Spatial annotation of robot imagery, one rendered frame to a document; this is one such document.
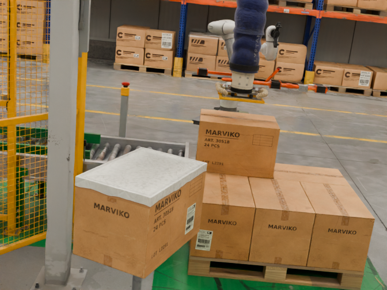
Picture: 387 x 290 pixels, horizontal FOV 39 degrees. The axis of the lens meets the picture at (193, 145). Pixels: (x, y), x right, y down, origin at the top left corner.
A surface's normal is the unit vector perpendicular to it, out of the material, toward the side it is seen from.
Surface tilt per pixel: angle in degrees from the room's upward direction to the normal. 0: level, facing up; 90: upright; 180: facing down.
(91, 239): 90
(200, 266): 90
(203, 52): 88
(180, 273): 0
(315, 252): 90
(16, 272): 0
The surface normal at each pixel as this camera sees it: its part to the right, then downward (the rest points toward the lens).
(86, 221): -0.43, 0.22
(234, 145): -0.04, 0.29
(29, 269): 0.10, -0.95
